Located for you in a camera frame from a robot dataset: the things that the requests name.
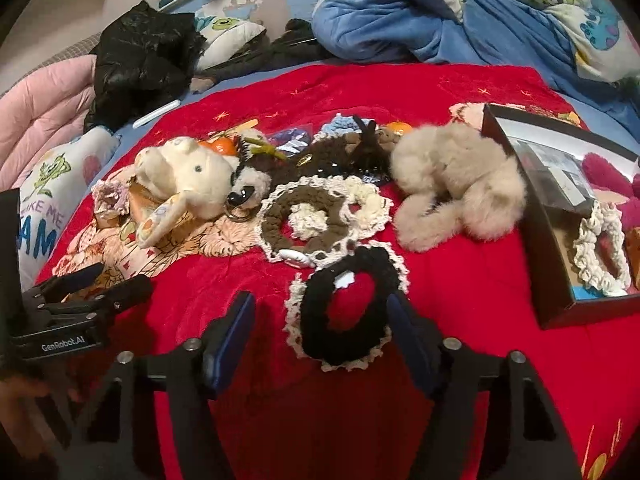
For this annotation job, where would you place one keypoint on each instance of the black shallow box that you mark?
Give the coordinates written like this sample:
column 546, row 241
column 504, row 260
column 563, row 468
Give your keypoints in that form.
column 550, row 310

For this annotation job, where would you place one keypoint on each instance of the blue bed sheet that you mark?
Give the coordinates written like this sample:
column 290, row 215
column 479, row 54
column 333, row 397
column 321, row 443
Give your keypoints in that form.
column 615, row 115

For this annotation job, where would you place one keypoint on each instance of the white cartoon printed pillow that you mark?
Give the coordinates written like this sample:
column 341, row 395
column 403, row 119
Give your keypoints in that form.
column 65, row 175

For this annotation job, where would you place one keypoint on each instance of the red embroidered blanket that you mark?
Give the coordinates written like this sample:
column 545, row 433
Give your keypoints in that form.
column 300, row 435

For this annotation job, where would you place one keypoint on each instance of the magenta plush bear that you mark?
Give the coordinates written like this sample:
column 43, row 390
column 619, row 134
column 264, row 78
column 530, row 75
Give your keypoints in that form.
column 605, row 175

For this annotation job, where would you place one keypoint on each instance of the cream plush toy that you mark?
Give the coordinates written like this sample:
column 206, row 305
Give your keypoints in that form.
column 185, row 170

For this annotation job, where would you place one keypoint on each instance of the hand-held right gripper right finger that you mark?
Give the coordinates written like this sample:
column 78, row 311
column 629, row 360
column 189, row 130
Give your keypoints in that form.
column 410, row 340

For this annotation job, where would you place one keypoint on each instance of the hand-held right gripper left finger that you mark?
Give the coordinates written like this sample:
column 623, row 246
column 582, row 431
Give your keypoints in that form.
column 230, row 340

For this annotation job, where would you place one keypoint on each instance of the dark blue patterned pouch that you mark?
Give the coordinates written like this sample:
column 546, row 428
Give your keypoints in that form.
column 290, row 140

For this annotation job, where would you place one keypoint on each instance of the cream crochet scrunchie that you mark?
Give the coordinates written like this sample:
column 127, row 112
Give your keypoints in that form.
column 582, row 255

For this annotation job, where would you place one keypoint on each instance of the lavender crochet piece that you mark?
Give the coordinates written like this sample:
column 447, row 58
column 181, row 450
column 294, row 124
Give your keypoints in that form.
column 112, row 194

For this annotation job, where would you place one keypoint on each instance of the pink quilt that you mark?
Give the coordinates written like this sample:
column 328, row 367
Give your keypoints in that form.
column 40, row 110

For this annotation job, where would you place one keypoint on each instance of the orange ball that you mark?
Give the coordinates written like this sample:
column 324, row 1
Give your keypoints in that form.
column 400, row 127
column 222, row 146

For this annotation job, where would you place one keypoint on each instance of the brown fuzzy plush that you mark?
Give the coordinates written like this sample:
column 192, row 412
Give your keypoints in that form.
column 320, row 155

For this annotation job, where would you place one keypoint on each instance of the blue crochet piece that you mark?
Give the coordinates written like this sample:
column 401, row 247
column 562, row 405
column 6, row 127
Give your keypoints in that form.
column 337, row 125

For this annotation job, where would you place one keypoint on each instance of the black scrunchie white trim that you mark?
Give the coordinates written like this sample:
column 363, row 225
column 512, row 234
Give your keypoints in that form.
column 310, row 320

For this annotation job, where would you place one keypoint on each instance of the dark cloth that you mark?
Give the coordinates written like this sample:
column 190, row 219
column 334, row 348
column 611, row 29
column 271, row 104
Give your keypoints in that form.
column 280, row 52

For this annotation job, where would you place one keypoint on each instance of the black puffer jacket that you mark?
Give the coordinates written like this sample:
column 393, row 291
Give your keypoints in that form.
column 145, row 60

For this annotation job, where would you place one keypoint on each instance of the blue cartoon printed comforter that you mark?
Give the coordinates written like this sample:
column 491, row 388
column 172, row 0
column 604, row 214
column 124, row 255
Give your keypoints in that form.
column 400, row 15

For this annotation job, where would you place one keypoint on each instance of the beige fluffy plush toy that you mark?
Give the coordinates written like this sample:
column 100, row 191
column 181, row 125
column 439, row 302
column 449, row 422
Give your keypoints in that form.
column 450, row 170

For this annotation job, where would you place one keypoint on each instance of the brown scrunchie cream trim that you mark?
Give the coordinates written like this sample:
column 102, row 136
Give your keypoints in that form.
column 280, row 210

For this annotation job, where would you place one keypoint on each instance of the person's left hand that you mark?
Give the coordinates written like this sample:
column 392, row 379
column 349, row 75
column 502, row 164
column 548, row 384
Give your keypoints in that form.
column 25, row 410

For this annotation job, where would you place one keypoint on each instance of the tan crumpled wrapper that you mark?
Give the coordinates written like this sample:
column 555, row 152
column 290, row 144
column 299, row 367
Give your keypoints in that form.
column 142, row 202

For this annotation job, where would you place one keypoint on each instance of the white stick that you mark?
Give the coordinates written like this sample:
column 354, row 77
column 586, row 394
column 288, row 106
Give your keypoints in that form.
column 155, row 114

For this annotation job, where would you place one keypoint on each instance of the orange flat stick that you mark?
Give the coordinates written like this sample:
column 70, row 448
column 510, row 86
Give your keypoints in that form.
column 240, row 126

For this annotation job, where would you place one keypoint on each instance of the small cartoon printed pillow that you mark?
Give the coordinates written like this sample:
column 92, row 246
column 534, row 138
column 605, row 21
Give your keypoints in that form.
column 225, row 35

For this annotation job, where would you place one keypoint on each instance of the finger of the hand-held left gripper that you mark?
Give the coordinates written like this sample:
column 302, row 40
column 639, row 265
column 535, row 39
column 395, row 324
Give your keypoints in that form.
column 82, row 277
column 125, row 292

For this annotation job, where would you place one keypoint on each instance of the dark brown plush toy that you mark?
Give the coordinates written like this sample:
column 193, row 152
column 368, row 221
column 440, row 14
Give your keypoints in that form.
column 372, row 152

